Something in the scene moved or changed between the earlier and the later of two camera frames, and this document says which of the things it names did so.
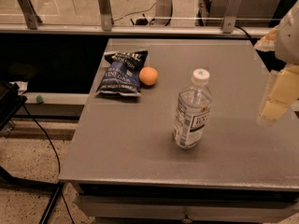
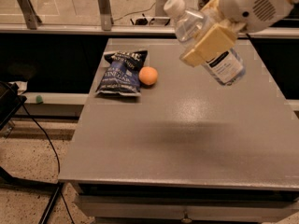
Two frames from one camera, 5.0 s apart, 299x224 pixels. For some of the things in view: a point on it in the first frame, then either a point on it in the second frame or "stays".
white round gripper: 289,41 to 252,7
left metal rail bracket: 33,21 stays
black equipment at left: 9,101 stays
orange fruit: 149,76 stays
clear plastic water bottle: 193,110 to 226,65
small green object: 39,99 stays
